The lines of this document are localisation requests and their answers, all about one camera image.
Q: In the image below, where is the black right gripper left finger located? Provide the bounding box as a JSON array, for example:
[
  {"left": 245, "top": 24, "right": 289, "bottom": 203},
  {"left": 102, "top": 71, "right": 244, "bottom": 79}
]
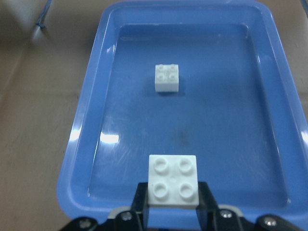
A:
[{"left": 61, "top": 182, "right": 149, "bottom": 231}]

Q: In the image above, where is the white block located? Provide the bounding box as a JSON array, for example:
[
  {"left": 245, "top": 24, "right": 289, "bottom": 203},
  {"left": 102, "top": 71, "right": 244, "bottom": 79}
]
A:
[
  {"left": 154, "top": 64, "right": 179, "bottom": 92},
  {"left": 148, "top": 154, "right": 199, "bottom": 209}
]

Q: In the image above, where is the blue plastic tray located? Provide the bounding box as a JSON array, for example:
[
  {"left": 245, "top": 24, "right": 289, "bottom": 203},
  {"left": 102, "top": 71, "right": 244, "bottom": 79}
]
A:
[{"left": 57, "top": 0, "right": 308, "bottom": 230}]

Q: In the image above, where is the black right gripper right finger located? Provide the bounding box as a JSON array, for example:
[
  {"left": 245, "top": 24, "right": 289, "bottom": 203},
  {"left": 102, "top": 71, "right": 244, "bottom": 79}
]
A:
[{"left": 196, "top": 181, "right": 301, "bottom": 231}]

